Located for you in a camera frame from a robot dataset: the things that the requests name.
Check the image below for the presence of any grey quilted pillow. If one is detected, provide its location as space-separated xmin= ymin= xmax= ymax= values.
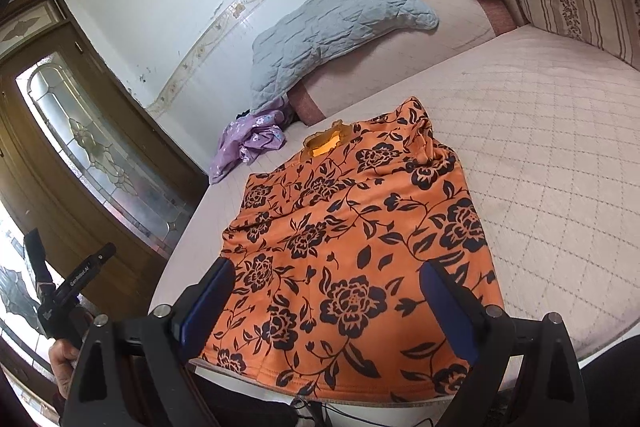
xmin=250 ymin=0 xmax=439 ymax=113

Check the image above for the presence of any person's left hand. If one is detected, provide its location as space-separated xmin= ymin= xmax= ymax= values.
xmin=49 ymin=339 xmax=79 ymax=399

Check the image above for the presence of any purple floral garment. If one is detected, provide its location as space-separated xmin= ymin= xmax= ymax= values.
xmin=208 ymin=98 xmax=294 ymax=184

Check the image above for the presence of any orange black floral shirt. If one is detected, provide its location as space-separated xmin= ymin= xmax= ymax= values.
xmin=200 ymin=98 xmax=502 ymax=403

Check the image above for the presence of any wooden stained-glass door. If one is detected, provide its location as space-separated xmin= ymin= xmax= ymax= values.
xmin=1 ymin=0 xmax=207 ymax=319

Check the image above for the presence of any pink bolster cushion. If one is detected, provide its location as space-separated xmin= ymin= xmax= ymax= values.
xmin=288 ymin=0 xmax=525 ymax=126

